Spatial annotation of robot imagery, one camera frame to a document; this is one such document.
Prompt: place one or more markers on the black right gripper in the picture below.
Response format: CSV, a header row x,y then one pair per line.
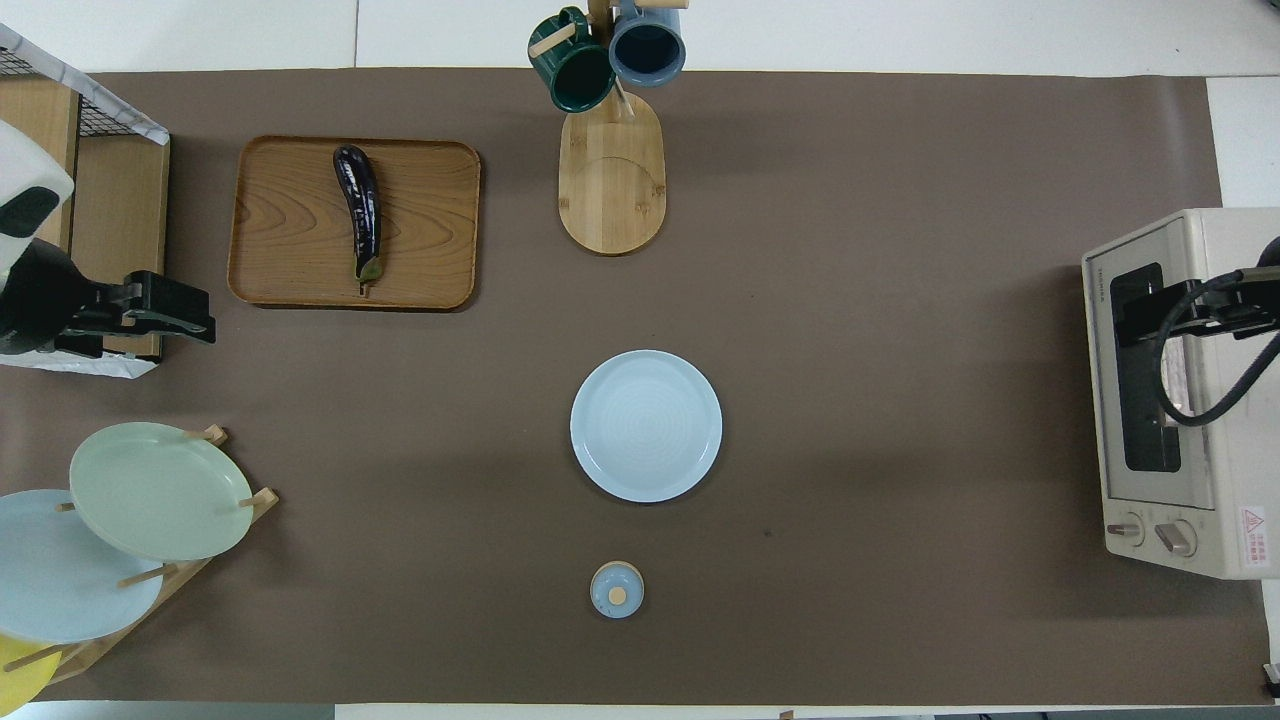
x,y
1230,308

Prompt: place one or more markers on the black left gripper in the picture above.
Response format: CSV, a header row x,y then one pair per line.
x,y
40,300

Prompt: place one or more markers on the beige toaster oven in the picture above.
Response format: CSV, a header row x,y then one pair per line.
x,y
1210,250

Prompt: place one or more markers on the dark purple eggplant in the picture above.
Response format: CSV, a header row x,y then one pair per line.
x,y
360,200

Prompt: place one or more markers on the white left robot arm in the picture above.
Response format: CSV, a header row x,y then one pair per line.
x,y
30,170

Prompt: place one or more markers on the beige oven knob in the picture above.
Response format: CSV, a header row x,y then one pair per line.
x,y
1125,530
1175,538

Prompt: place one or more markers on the wooden step shelf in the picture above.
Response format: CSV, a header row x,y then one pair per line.
x,y
120,200

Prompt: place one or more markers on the brown wooden tray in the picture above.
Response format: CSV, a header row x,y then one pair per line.
x,y
290,220

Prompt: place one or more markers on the pale green plate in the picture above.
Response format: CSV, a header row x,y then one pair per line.
x,y
160,490

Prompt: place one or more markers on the wooden plate rack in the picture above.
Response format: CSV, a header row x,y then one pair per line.
x,y
265,497

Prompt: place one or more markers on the brown table mat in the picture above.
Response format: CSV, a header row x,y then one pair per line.
x,y
850,300

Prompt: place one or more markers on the light blue racked plate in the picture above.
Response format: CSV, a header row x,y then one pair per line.
x,y
60,590

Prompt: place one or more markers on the small black table clip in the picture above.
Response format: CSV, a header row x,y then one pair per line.
x,y
1272,680

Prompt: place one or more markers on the yellow plate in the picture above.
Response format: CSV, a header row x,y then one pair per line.
x,y
20,680

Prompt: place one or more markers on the wooden mug tree stand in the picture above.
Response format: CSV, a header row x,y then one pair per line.
x,y
610,190

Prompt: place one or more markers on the dark green mug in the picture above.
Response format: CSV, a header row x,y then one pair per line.
x,y
582,78

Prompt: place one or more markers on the blue mug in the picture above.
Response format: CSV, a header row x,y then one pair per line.
x,y
647,50

